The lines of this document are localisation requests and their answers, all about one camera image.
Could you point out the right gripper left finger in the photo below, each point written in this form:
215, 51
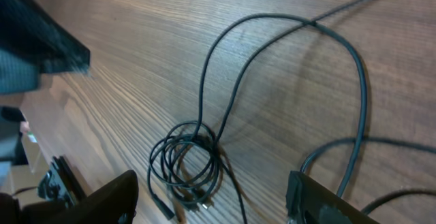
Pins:
114, 203

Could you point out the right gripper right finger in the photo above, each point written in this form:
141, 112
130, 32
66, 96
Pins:
308, 202

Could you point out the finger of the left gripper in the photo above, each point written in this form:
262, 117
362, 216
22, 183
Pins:
32, 44

